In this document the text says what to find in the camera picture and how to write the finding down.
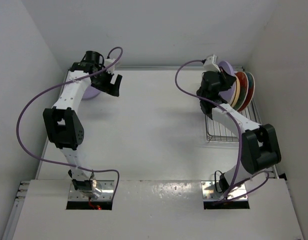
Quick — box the yellow plate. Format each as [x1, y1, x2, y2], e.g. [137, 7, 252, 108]
[231, 75, 241, 108]

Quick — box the purple plate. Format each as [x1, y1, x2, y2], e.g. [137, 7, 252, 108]
[82, 86, 101, 100]
[218, 60, 235, 104]

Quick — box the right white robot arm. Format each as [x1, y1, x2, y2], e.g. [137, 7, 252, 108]
[196, 70, 282, 195]

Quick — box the metal base plate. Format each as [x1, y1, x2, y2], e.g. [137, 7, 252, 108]
[200, 180, 248, 202]
[67, 179, 114, 202]

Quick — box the wire dish rack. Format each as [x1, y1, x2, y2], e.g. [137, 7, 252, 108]
[204, 99, 260, 144]

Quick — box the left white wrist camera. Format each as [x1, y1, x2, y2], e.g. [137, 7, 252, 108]
[104, 58, 117, 74]

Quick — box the red floral plate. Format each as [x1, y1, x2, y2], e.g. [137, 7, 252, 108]
[238, 72, 256, 112]
[234, 71, 249, 111]

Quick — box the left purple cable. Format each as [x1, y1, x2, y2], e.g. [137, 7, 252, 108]
[15, 46, 125, 201]

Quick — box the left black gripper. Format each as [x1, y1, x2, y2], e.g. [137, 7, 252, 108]
[90, 66, 121, 97]

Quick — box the cream white plate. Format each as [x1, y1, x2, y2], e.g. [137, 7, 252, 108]
[230, 83, 236, 105]

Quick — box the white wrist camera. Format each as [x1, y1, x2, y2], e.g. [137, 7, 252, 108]
[104, 58, 117, 74]
[203, 54, 220, 72]

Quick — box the black cable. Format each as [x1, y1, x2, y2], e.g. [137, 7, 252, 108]
[213, 170, 225, 193]

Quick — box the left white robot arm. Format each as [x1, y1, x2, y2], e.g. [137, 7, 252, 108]
[43, 51, 122, 199]

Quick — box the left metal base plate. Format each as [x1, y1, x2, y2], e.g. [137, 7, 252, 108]
[67, 179, 114, 202]

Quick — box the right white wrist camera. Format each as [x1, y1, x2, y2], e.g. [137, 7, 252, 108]
[203, 54, 220, 72]

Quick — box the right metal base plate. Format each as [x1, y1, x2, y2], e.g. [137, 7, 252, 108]
[200, 180, 248, 202]

